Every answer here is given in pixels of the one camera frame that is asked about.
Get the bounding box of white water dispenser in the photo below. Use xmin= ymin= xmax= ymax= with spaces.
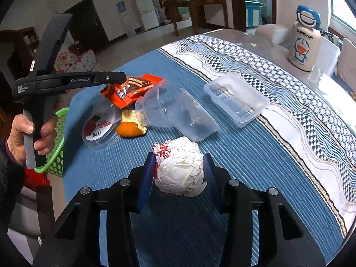
xmin=116 ymin=1 xmax=136 ymax=37

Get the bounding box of clear round plastic cup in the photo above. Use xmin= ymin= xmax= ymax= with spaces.
xmin=135 ymin=80 xmax=180 ymax=128

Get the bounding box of clear square plastic container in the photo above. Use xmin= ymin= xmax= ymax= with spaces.
xmin=168 ymin=89 xmax=220 ymax=142

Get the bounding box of yogurt cup with berry label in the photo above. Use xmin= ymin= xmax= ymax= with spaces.
xmin=81 ymin=109 xmax=121 ymax=151

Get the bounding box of orange Ovaltine snack wrapper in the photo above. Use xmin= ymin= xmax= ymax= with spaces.
xmin=100 ymin=74 xmax=164 ymax=109

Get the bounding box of white refrigerator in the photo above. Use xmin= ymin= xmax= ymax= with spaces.
xmin=135 ymin=0 xmax=159 ymax=31

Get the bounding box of clear rectangular plastic tray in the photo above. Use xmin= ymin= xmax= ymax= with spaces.
xmin=203 ymin=74 xmax=270 ymax=128

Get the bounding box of red plastic stool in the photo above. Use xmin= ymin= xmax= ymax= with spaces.
xmin=24 ymin=167 xmax=50 ymax=190

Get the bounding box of dark wooden table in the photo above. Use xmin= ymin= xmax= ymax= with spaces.
xmin=166 ymin=0 xmax=229 ymax=37

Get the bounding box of white Doraemon water bottle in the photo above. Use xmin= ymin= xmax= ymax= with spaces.
xmin=287 ymin=5 xmax=321 ymax=72

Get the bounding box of blue patterned bed cover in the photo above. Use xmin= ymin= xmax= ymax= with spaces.
xmin=63 ymin=34 xmax=356 ymax=267

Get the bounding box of blue cabinet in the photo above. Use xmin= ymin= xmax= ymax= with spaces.
xmin=245 ymin=0 xmax=263 ymax=28

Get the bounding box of white paper ball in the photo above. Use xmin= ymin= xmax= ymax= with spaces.
xmin=152 ymin=136 xmax=207 ymax=197

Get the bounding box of white armchair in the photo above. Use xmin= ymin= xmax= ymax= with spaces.
xmin=255 ymin=24 xmax=340 ymax=77

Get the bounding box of green plastic mesh basket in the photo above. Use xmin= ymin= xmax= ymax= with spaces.
xmin=34 ymin=107 xmax=69 ymax=177

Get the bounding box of polka dot play tent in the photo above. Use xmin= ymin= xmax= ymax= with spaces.
xmin=54 ymin=49 xmax=97 ymax=73

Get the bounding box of orange peel piece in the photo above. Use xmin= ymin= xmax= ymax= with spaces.
xmin=116 ymin=109 xmax=147 ymax=138

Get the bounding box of person's left hand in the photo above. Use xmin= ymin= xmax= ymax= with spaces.
xmin=6 ymin=113 xmax=59 ymax=166

